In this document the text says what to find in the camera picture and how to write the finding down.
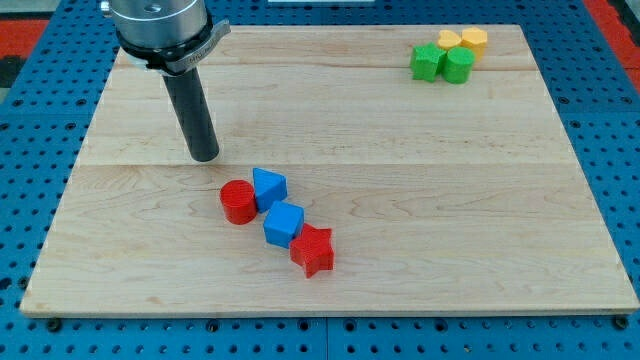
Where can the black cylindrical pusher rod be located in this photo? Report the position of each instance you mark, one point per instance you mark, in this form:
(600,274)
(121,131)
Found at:
(191,108)

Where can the red cylinder block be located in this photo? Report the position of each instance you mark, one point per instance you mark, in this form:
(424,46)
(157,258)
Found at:
(238,201)

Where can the blue triangle block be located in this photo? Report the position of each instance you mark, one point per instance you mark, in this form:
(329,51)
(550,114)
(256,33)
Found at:
(269,187)

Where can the blue cube block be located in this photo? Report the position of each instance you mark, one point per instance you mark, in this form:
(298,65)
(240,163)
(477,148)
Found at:
(283,223)

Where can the red star block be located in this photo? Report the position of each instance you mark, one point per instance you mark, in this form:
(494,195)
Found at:
(312,250)

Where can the green star block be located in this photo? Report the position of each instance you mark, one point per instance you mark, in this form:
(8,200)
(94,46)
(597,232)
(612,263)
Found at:
(427,61)

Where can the yellow heart block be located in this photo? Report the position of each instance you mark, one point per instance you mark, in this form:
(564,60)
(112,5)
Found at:
(448,39)

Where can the green cylinder block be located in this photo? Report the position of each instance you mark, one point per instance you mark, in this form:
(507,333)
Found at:
(458,65)

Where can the wooden board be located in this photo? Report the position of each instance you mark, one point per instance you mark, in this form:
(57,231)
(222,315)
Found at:
(443,200)

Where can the yellow hexagon block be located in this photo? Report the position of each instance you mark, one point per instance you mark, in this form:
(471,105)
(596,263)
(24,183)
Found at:
(476,40)

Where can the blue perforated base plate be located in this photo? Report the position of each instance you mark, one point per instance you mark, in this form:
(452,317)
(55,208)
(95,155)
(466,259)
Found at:
(62,70)

